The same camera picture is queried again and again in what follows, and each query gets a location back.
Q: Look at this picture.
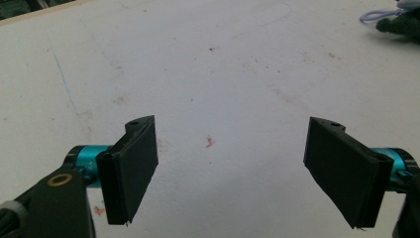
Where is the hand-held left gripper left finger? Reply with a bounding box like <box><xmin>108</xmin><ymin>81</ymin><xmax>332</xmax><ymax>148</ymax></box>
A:
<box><xmin>64</xmin><ymin>114</ymin><xmax>159</xmax><ymax>226</ymax></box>

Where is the lilac cord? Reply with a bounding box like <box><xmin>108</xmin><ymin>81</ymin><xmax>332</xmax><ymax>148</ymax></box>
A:
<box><xmin>359</xmin><ymin>8</ymin><xmax>406</xmax><ymax>24</ymax></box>

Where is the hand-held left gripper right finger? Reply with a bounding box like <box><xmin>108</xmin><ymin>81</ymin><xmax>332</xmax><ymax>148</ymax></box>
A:
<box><xmin>303</xmin><ymin>116</ymin><xmax>420</xmax><ymax>229</ymax></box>

